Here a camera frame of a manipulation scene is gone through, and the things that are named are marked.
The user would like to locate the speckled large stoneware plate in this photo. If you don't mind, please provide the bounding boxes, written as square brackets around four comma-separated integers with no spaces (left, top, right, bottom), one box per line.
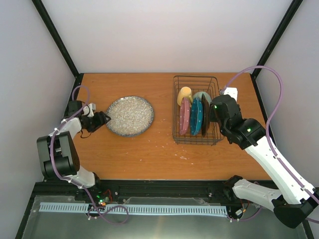
[106,96,155,137]

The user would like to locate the black frame post left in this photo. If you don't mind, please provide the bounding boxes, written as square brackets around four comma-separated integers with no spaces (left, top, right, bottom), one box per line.
[31,0,82,78]

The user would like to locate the mint green ceramic bowl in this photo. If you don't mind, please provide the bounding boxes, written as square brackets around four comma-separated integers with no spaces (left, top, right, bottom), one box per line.
[192,91,212,105]

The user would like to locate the yellow ceramic mug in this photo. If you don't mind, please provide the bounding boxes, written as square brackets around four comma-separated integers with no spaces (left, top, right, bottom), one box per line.
[176,87,193,106]

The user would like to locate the black frame post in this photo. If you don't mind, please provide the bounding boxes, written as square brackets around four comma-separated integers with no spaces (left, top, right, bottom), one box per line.
[31,0,82,78]
[251,0,304,78]

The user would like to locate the black rimmed cream plate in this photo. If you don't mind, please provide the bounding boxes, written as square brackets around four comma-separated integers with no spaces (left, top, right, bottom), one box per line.
[201,94,210,137]

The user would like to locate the black frame post right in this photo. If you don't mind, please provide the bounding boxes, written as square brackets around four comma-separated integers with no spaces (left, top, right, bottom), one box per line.
[251,0,304,78]

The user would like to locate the teal blue plate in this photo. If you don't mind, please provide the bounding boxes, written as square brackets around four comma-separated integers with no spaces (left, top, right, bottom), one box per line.
[190,98,203,136]

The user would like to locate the left electronics board with wires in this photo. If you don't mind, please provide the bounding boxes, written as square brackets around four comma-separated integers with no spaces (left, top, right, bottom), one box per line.
[96,189,113,206]

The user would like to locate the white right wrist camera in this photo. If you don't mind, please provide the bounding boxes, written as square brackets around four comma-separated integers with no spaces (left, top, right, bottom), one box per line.
[219,87,238,101]

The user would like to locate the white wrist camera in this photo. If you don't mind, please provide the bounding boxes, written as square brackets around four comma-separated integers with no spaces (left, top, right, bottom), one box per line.
[219,87,238,101]
[83,103,96,117]

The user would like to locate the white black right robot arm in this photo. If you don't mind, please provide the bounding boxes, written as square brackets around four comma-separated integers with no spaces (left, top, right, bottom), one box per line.
[209,95,319,229]

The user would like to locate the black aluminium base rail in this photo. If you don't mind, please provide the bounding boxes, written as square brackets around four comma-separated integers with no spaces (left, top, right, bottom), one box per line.
[31,180,240,206]

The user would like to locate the dark wire dish rack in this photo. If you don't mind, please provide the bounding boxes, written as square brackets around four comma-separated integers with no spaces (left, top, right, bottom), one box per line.
[171,75,224,145]

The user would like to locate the light blue slotted cable duct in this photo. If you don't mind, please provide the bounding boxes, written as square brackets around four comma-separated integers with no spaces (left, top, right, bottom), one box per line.
[38,202,227,217]

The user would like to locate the right connector with wires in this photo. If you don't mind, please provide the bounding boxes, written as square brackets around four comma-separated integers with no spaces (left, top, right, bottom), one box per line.
[235,199,253,221]

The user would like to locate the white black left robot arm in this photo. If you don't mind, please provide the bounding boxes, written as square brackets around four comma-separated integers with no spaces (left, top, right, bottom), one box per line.
[36,100,111,201]

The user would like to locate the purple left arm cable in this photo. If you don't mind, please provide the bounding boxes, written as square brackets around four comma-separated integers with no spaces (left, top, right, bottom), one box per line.
[50,85,129,225]

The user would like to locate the pink polka dot plate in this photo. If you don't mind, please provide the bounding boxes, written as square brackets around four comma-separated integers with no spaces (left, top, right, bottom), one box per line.
[179,97,190,135]

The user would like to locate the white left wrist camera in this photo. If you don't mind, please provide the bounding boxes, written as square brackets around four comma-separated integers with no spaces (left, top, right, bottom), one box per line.
[83,103,96,117]

